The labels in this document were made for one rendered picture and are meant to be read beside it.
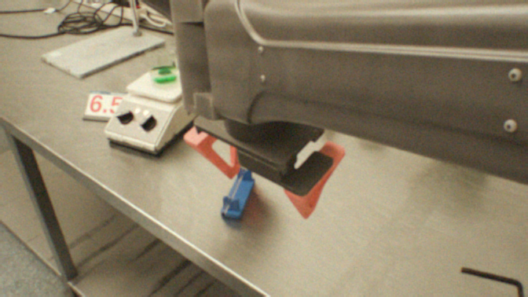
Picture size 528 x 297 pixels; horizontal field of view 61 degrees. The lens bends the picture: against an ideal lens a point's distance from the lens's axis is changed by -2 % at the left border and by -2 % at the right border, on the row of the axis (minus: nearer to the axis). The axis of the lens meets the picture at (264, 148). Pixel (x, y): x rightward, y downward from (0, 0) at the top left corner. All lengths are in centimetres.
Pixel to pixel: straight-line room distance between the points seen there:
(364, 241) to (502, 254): 21
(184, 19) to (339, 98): 13
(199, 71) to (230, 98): 4
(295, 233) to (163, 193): 25
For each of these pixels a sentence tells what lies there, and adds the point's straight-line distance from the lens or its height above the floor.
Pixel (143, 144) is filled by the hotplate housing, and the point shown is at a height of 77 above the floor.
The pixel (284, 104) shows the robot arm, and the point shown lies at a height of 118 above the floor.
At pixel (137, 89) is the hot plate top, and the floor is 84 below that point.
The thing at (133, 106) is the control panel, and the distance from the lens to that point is 97.
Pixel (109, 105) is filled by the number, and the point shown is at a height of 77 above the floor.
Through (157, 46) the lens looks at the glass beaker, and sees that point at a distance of 98.
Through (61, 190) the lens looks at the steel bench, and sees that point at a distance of 202.
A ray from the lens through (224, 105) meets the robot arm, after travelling 23.
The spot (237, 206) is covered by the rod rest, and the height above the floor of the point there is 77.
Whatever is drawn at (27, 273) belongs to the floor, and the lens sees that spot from 185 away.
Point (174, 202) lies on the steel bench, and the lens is 80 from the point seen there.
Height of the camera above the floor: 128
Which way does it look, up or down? 35 degrees down
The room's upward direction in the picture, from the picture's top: straight up
